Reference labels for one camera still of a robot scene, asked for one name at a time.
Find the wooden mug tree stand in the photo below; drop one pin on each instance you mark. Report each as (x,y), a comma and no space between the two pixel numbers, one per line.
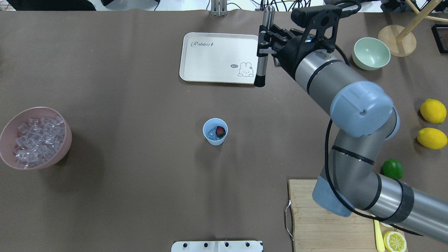
(400,40)

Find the cream rabbit serving tray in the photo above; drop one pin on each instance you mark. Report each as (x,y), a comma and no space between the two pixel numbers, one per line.
(219,58)

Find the yellow lemon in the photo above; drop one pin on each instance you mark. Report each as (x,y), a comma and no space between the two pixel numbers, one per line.
(433,111)
(432,138)

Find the wooden cutting board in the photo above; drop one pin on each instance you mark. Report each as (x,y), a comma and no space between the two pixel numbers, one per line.
(316,229)

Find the light blue plastic cup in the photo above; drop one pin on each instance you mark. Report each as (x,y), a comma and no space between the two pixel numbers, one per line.
(213,123)

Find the red strawberry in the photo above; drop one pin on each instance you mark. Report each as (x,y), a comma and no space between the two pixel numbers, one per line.
(220,132)

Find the yellow lemon upper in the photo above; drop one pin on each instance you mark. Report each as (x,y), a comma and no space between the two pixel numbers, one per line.
(433,111)

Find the pink bowl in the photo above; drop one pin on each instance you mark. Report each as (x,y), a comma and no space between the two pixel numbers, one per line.
(7,141)

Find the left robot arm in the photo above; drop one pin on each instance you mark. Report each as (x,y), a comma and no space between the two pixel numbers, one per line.
(366,118)

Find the green lime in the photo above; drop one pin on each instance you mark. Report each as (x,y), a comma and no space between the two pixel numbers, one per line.
(393,169)

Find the lemon slice lower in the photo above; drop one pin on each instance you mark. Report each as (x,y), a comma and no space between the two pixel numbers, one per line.
(394,241)

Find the pile of clear ice cubes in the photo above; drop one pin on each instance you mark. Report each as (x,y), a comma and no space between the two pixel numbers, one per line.
(38,140)

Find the yellow plastic knife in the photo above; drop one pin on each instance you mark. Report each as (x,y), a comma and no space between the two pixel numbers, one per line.
(378,237)

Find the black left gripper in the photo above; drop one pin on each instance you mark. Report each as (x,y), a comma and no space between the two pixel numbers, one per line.
(291,50)

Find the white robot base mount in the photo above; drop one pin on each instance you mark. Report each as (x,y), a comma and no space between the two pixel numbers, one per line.
(218,246)

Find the yellow lemon lower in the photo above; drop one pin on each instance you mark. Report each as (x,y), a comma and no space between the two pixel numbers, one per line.
(432,138)

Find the green bowl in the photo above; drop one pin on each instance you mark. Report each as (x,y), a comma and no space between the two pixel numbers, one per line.
(370,54)

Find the clear ice cube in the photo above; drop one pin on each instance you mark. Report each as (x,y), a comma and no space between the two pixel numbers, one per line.
(212,135)

